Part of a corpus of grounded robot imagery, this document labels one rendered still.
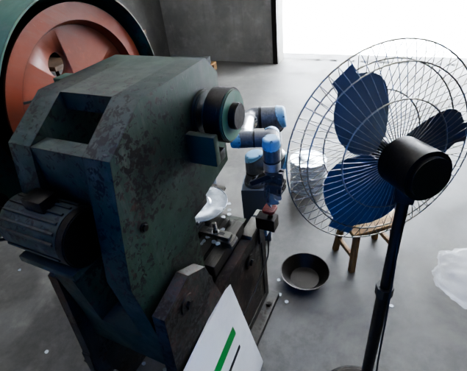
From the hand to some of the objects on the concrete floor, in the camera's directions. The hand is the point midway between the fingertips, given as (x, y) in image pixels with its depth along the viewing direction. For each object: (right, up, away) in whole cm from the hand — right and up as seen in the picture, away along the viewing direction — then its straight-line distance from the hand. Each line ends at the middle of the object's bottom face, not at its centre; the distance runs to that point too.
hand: (269, 204), depth 170 cm
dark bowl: (+28, -50, +61) cm, 83 cm away
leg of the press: (-14, -83, +21) cm, 87 cm away
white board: (-17, -96, +3) cm, 97 cm away
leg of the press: (-62, -74, +42) cm, 105 cm away
